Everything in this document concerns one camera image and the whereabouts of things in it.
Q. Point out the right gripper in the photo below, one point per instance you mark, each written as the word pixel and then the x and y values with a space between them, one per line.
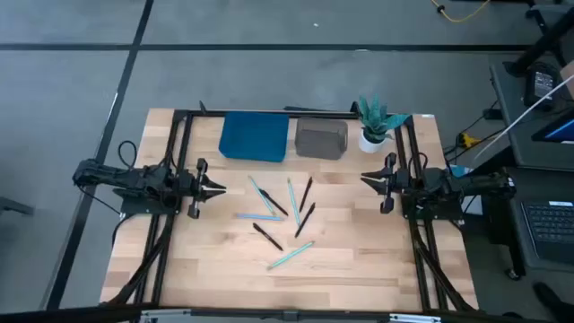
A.
pixel 397 183

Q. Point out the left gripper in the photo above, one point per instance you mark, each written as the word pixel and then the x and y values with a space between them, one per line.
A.
pixel 193 186

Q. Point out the teal pencil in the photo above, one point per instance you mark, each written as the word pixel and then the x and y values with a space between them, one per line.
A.
pixel 293 200
pixel 290 255
pixel 260 193

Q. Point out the light blue pencil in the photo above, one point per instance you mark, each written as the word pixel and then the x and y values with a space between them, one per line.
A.
pixel 258 217

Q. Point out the black pen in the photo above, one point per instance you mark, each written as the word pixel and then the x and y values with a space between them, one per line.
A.
pixel 275 204
pixel 268 237
pixel 305 220
pixel 306 194

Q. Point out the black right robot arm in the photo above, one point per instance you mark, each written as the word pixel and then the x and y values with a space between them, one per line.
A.
pixel 475 185

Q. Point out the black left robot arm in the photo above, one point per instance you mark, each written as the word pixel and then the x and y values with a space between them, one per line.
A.
pixel 134 177

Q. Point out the white plant pot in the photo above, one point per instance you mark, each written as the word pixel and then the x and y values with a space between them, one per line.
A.
pixel 368 145

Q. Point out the green snake plant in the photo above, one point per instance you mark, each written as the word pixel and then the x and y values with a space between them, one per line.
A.
pixel 376 121

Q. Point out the blue felt bin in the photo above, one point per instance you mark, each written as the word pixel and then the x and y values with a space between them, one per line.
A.
pixel 253 137

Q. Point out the grey felt bin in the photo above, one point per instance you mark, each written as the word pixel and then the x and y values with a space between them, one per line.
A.
pixel 320 138

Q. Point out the yellow plug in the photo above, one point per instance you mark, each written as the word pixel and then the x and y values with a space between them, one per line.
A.
pixel 467 141

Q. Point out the white and blue box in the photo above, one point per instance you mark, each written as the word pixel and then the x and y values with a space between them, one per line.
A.
pixel 474 205

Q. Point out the black desk crossbar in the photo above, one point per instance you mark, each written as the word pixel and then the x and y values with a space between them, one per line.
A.
pixel 498 159

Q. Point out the black power plug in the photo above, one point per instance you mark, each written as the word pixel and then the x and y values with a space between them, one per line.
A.
pixel 492 114

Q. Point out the silver aluminium bar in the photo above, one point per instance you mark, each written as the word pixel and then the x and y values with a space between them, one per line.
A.
pixel 412 319

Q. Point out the grey side desk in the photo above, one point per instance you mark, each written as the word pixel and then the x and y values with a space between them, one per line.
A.
pixel 538 184
pixel 513 103

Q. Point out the black caster wheel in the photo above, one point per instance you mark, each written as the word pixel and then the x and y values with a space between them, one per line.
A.
pixel 514 274

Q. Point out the dark laptop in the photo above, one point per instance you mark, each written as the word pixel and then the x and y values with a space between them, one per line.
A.
pixel 551 224

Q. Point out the tablet with blue screen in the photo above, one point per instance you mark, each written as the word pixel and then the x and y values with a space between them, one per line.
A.
pixel 558 130

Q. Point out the black power brick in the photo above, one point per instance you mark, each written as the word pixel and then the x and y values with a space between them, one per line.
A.
pixel 540 85

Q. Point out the grey chair leg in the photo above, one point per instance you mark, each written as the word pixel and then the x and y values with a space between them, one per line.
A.
pixel 13 206

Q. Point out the black desk leg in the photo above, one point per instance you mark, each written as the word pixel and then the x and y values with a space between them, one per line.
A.
pixel 542 42

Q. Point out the black aluminium table frame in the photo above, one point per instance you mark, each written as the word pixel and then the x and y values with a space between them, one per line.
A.
pixel 206 113

